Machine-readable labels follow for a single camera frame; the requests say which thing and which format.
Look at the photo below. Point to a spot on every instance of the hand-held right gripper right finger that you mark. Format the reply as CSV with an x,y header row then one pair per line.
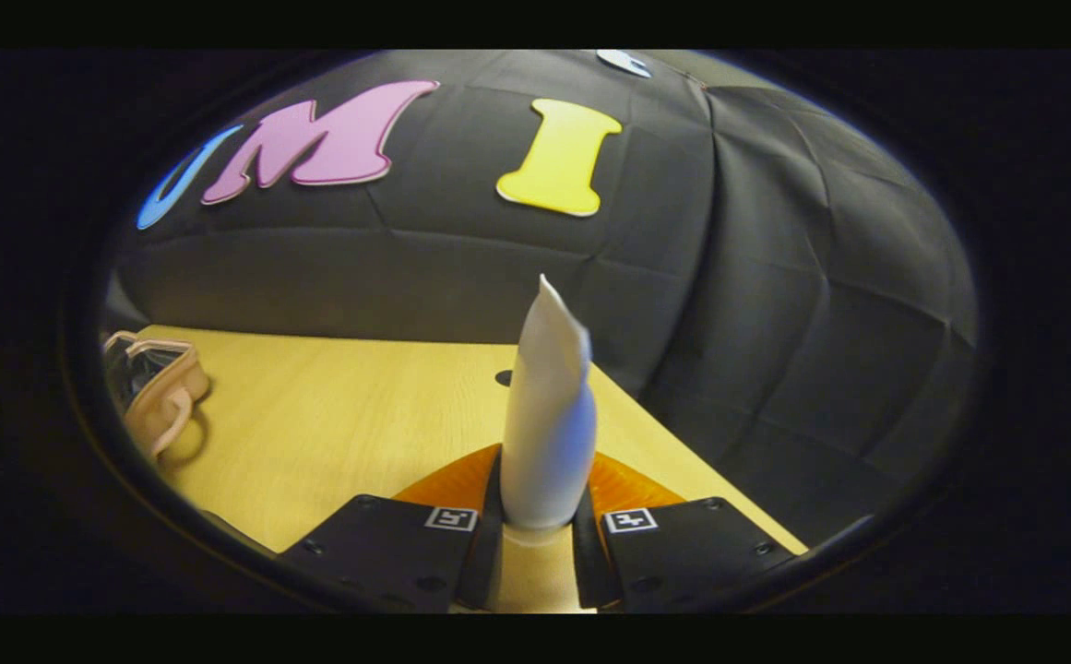
x,y
692,549

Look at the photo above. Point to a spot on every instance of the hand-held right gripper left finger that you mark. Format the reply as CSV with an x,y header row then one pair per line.
x,y
387,553

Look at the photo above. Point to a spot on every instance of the white squeeze tube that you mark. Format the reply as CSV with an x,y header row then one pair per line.
x,y
549,415

